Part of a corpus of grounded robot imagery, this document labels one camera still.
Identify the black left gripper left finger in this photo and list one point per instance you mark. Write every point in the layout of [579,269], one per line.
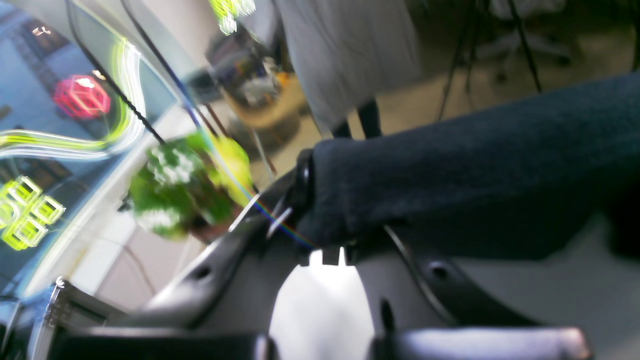
[233,285]

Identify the black T-shirt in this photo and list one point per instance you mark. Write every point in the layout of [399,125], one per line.
[515,181]

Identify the green potted plant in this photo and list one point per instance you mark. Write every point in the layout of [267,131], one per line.
[190,184]

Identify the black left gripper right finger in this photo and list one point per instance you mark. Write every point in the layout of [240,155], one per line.
[411,284]

